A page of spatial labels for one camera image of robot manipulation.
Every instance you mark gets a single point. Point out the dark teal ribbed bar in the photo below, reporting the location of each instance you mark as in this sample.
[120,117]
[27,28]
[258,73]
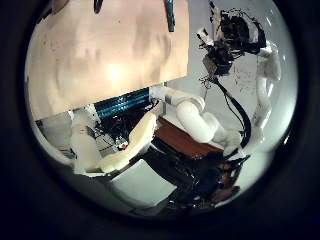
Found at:
[123,101]

